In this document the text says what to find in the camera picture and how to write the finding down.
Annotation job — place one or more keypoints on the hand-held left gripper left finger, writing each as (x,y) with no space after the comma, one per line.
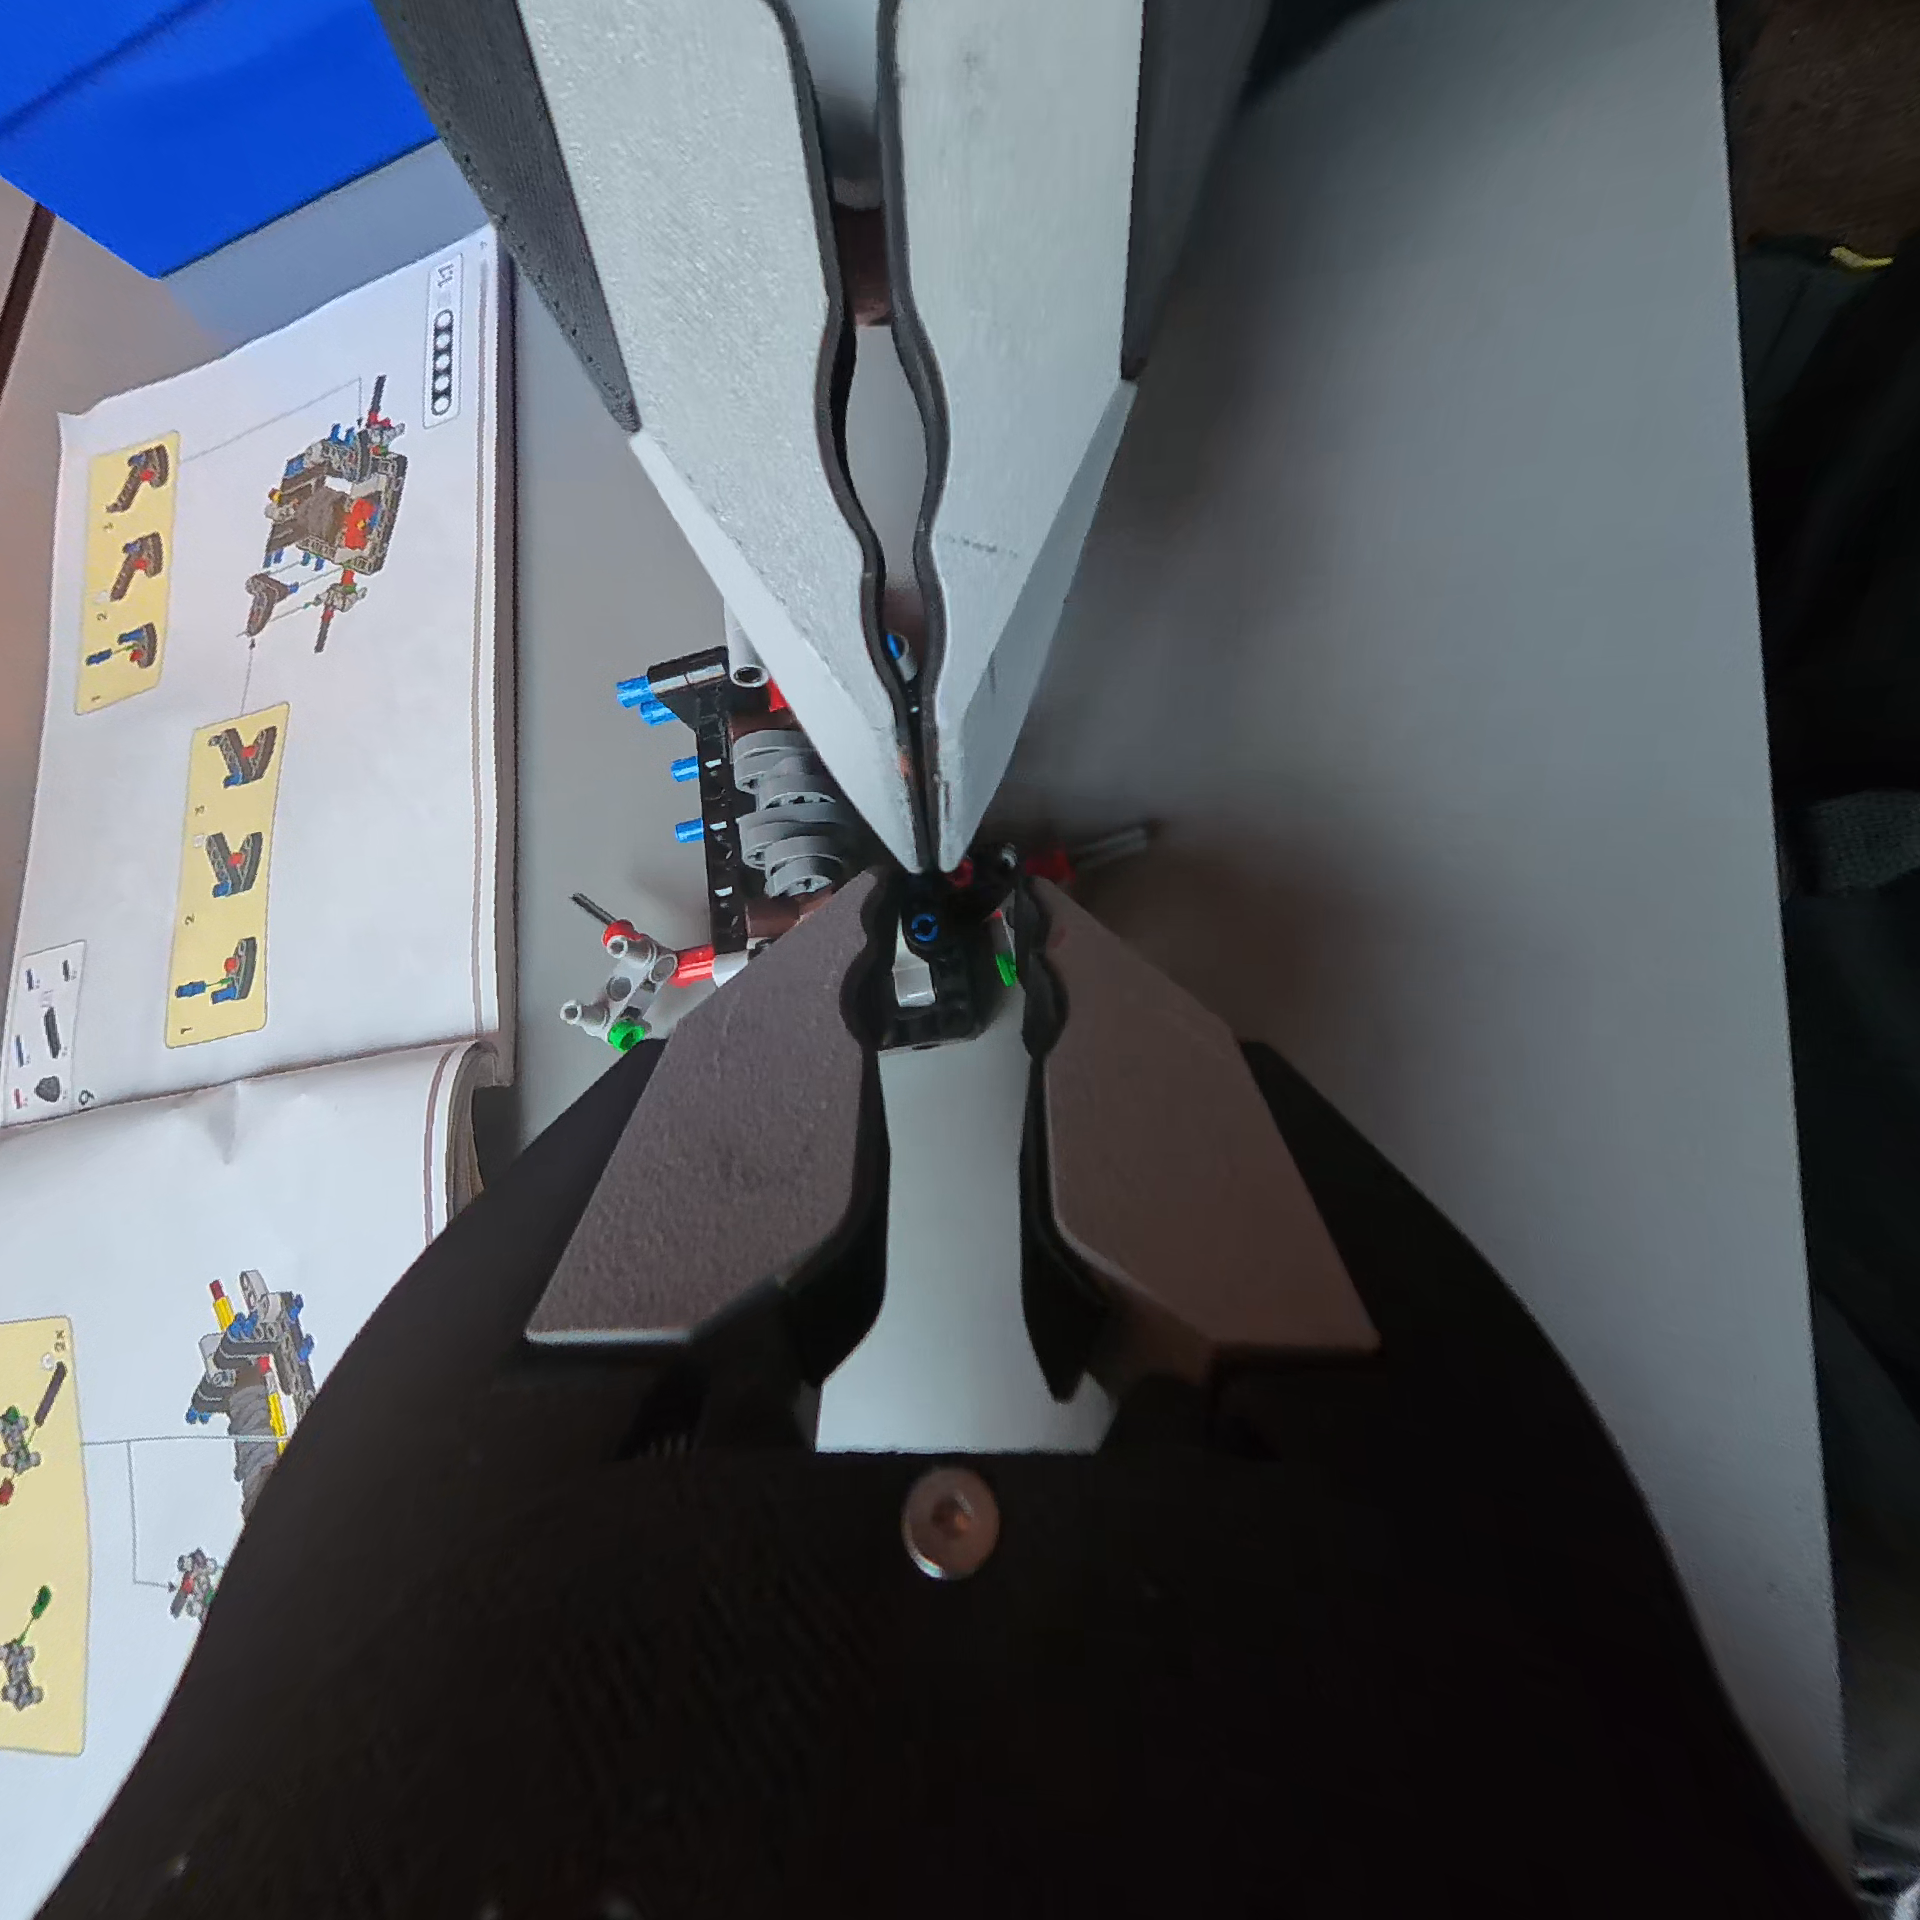
(704,1184)

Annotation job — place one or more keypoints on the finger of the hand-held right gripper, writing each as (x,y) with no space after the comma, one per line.
(704,301)
(1021,301)

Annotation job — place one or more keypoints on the person's right hand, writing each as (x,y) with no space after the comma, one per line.
(863,254)

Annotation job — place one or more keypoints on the white instruction booklet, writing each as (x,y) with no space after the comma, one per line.
(299,751)

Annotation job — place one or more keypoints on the small black lego subassembly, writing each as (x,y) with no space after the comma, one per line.
(945,915)

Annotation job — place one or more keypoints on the blue plastic bin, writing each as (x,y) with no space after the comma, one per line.
(181,119)

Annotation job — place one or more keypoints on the black lego frame assembly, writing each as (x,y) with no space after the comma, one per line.
(779,796)

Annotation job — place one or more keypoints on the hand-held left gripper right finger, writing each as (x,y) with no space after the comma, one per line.
(1200,1202)

